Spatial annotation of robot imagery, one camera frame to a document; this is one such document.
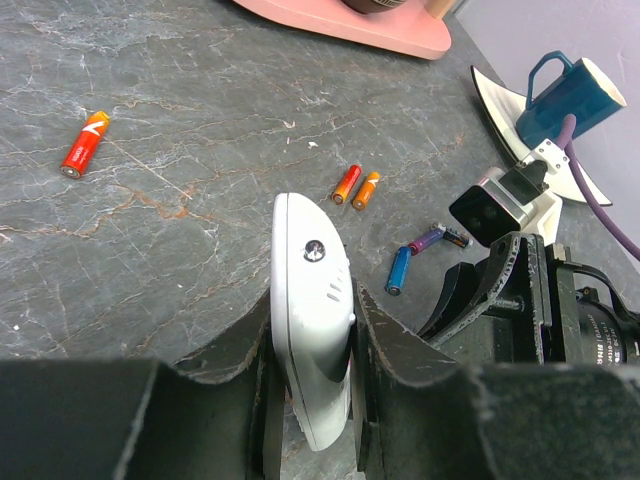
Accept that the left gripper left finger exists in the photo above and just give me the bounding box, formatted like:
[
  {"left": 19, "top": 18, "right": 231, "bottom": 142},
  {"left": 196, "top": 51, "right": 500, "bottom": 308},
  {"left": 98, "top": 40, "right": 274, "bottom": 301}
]
[{"left": 176, "top": 292, "right": 273, "bottom": 479}]

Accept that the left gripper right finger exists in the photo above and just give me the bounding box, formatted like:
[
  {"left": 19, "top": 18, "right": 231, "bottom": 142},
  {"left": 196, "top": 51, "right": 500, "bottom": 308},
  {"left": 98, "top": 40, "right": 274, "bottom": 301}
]
[{"left": 351, "top": 282, "right": 460, "bottom": 475}]

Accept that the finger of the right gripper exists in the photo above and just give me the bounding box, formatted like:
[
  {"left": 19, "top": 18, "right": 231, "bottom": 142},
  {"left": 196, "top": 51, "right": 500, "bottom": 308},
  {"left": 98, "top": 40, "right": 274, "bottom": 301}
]
[
  {"left": 418, "top": 262, "right": 479, "bottom": 340},
  {"left": 427, "top": 234, "right": 523, "bottom": 350}
]

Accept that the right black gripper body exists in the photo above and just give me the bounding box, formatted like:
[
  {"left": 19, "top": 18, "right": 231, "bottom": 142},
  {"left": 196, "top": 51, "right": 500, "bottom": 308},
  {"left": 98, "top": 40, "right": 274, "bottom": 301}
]
[{"left": 449, "top": 233, "right": 639, "bottom": 365}]

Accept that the white remote control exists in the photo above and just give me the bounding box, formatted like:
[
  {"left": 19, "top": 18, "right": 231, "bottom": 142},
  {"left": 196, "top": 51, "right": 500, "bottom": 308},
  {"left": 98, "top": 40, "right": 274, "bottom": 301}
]
[{"left": 270, "top": 193, "right": 356, "bottom": 451}]

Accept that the black battery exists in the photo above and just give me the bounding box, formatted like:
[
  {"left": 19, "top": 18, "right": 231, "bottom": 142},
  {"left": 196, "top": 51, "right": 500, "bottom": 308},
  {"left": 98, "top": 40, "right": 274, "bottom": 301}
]
[{"left": 443, "top": 227, "right": 473, "bottom": 249}]

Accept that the purple battery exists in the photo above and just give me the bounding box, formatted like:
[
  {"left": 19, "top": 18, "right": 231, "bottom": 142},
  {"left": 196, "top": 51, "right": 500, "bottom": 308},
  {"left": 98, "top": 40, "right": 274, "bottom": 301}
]
[{"left": 408, "top": 225, "right": 446, "bottom": 256}]

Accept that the blue battery near right gripper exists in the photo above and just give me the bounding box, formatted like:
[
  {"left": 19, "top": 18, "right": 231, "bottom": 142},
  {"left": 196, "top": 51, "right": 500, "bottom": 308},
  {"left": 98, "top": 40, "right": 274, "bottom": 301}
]
[{"left": 385, "top": 246, "right": 412, "bottom": 296}]

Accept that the white square plate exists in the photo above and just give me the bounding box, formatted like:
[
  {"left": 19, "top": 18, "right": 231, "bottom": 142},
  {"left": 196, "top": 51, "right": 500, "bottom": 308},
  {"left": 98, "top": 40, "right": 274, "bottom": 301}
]
[{"left": 470, "top": 66, "right": 586, "bottom": 203}]

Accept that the red yellow battery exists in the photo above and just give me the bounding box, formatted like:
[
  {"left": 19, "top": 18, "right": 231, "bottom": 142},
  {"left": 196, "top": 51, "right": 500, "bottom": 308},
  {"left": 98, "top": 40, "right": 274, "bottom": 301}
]
[{"left": 331, "top": 164, "right": 362, "bottom": 205}]

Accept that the dark blue mug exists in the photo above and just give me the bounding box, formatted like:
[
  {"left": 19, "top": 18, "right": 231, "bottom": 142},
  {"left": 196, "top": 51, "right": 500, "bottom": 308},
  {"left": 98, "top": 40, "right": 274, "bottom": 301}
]
[{"left": 515, "top": 51, "right": 627, "bottom": 148}]

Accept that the pink three-tier shelf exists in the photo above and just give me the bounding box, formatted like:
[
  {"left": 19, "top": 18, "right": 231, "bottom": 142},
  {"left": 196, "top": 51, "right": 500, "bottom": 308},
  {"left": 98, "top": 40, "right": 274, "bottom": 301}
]
[{"left": 235, "top": 0, "right": 454, "bottom": 60}]

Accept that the patterned dark bowl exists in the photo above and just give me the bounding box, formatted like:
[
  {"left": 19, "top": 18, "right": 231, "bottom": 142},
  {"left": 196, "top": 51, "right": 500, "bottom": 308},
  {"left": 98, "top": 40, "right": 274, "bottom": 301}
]
[{"left": 342, "top": 0, "right": 406, "bottom": 15}]

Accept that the red orange battery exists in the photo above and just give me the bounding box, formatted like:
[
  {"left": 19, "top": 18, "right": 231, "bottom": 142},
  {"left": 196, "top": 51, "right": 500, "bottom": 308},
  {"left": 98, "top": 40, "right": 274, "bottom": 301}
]
[{"left": 59, "top": 111, "right": 110, "bottom": 179}]

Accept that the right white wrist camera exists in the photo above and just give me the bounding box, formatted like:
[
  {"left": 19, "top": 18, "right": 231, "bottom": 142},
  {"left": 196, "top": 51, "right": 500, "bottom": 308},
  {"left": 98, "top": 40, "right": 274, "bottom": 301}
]
[{"left": 449, "top": 140, "right": 568, "bottom": 247}]

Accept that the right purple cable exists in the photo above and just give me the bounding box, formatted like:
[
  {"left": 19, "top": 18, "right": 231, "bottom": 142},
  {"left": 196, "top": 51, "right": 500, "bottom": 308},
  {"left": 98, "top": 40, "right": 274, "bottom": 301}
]
[{"left": 555, "top": 113, "right": 640, "bottom": 262}]

